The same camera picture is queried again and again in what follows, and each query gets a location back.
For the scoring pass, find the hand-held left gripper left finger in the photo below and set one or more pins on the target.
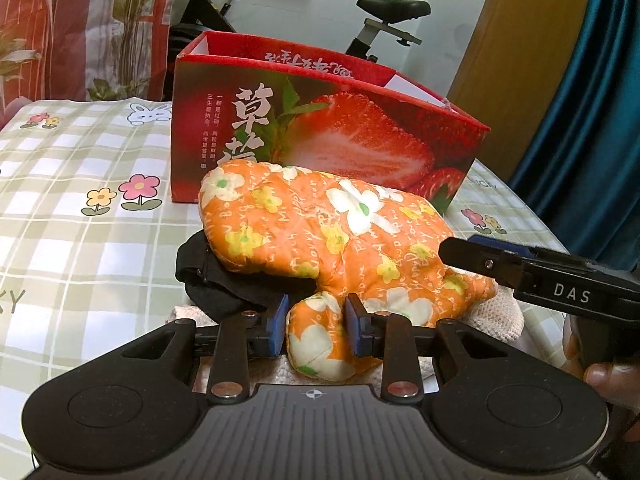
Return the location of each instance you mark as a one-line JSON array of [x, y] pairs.
[[277, 327]]

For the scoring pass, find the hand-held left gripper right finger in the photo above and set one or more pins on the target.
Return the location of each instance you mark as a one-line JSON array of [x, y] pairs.
[[356, 327]]

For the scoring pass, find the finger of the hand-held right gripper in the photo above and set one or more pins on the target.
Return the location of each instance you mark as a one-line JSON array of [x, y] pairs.
[[500, 242], [480, 262]]

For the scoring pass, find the white knitted cloth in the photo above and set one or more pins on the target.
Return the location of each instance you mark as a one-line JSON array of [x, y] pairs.
[[495, 315]]

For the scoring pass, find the black eye mask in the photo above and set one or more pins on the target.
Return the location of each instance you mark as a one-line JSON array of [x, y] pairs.
[[210, 280]]

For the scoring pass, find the orange floral oven mitt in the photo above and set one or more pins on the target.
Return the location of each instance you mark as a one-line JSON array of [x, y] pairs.
[[325, 230]]

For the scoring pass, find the red strawberry print cardboard box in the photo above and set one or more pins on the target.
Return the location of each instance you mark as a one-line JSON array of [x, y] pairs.
[[350, 130]]

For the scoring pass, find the person's right hand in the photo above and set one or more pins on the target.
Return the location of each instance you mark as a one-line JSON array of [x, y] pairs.
[[610, 385]]

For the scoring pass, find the teal curtain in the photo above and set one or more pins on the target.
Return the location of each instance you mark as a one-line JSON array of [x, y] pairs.
[[600, 110]]

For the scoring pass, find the wooden door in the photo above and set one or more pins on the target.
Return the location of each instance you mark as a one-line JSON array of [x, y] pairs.
[[525, 50]]

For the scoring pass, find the checked cartoon tablecloth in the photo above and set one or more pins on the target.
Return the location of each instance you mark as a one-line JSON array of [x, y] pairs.
[[75, 240]]

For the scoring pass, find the black exercise bike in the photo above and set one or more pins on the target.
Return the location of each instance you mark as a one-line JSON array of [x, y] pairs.
[[395, 10]]

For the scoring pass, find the red printed backdrop cloth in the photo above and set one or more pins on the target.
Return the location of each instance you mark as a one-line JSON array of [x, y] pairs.
[[65, 25]]

